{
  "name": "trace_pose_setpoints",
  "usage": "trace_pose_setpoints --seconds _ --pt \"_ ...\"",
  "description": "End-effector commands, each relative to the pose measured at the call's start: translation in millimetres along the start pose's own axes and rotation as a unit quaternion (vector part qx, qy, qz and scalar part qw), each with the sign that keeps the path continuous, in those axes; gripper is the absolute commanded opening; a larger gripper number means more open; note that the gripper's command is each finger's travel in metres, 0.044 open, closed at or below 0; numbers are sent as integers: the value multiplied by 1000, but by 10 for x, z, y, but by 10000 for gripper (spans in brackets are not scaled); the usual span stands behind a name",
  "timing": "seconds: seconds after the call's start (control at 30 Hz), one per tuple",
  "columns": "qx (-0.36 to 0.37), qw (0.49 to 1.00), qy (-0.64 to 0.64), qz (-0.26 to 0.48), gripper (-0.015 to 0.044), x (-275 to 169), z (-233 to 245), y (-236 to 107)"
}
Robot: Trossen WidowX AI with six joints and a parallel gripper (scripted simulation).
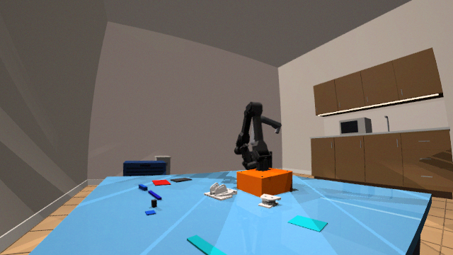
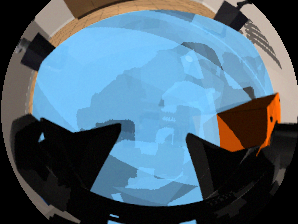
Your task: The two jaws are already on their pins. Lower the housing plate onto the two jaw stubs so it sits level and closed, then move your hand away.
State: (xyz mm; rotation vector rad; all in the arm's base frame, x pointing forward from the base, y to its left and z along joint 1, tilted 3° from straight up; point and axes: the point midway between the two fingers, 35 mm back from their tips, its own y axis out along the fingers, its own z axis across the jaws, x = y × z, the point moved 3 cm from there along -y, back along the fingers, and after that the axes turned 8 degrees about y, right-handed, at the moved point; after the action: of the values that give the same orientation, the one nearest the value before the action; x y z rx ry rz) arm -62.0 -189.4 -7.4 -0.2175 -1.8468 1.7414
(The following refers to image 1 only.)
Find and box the small blue block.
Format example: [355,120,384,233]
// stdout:
[138,184,148,191]

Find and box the small teal rectangular bar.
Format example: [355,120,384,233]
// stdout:
[187,235,227,255]

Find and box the blue long bar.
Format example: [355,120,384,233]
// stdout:
[149,191,162,200]

